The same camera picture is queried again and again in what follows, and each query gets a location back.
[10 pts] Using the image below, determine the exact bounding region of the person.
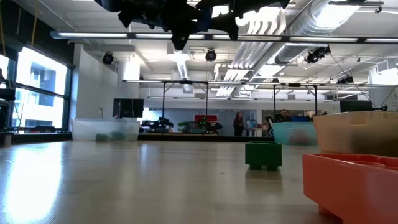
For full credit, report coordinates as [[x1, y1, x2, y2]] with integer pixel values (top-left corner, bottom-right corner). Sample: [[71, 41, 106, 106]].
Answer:
[[233, 111, 247, 137], [277, 108, 294, 123]]

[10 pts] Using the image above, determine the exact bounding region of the black ceiling camera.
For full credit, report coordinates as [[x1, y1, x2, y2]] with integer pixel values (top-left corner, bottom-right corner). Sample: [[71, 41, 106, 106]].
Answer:
[[305, 45, 331, 65]]

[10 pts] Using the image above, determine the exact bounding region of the long LED light bar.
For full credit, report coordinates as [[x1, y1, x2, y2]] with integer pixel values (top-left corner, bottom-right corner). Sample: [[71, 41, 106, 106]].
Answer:
[[49, 30, 398, 44]]

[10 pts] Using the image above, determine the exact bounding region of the clear plastic bin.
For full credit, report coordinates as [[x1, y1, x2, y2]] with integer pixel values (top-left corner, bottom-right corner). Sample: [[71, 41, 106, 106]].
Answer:
[[71, 117, 141, 143]]

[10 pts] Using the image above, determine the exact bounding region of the orange plastic bin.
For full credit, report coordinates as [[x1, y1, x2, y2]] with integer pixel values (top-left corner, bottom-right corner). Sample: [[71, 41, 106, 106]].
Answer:
[[313, 111, 398, 159]]

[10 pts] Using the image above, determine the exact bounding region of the red wall panel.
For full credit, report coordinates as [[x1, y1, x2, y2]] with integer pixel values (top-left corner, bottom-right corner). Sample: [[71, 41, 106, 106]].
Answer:
[[194, 114, 219, 123]]

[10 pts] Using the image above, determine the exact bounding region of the orange toy building block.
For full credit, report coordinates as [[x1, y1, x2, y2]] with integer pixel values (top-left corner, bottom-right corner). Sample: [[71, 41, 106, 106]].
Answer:
[[302, 152, 398, 224]]

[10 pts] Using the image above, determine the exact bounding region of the black computer monitor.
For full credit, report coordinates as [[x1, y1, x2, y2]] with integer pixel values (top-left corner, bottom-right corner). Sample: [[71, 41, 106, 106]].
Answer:
[[112, 98, 145, 119], [339, 99, 373, 113]]

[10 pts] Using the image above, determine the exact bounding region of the black background rig frame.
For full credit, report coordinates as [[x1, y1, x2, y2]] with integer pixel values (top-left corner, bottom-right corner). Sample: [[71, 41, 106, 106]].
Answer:
[[161, 80, 210, 134], [272, 82, 318, 124]]

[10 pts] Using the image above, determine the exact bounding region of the black aluminium table frame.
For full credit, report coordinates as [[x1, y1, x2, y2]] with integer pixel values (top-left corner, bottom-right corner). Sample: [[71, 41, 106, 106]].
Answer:
[[0, 131, 274, 144]]

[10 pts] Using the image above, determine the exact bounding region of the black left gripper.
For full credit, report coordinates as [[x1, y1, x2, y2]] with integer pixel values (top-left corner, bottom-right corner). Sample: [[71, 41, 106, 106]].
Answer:
[[116, 0, 200, 51]]

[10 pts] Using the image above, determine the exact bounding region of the teal plastic bin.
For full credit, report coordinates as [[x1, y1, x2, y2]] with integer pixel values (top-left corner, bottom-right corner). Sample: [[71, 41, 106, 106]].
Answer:
[[271, 121, 318, 146]]

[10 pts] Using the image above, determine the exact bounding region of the large office window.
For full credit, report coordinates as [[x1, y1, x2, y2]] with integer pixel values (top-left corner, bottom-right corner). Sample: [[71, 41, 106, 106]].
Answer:
[[0, 46, 72, 133]]

